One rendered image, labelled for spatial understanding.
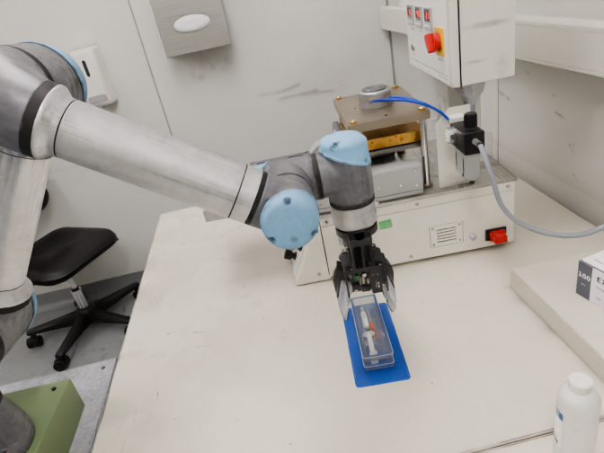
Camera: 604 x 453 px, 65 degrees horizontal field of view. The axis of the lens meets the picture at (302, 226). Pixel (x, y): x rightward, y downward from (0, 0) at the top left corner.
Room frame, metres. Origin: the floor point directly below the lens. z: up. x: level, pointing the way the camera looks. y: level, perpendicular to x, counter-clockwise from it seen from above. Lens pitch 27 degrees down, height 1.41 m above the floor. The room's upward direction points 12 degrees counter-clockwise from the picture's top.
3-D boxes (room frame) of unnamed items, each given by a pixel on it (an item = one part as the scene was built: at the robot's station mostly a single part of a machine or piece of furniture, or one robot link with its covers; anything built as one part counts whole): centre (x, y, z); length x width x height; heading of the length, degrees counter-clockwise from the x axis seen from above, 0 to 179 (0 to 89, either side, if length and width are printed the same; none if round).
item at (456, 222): (1.12, -0.23, 0.84); 0.53 x 0.37 x 0.17; 88
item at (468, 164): (0.91, -0.36, 1.05); 0.15 x 0.05 x 0.15; 178
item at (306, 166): (0.70, 0.01, 1.13); 0.11 x 0.11 x 0.08; 89
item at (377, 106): (1.12, -0.27, 1.08); 0.31 x 0.24 x 0.13; 178
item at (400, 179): (1.00, -0.15, 0.97); 0.26 x 0.05 x 0.07; 88
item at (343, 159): (0.71, -0.09, 1.13); 0.09 x 0.08 x 0.11; 89
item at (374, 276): (0.71, -0.09, 0.97); 0.09 x 0.08 x 0.12; 177
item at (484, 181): (1.14, -0.27, 0.93); 0.46 x 0.35 x 0.01; 88
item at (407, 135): (1.13, -0.23, 1.07); 0.22 x 0.17 x 0.10; 178
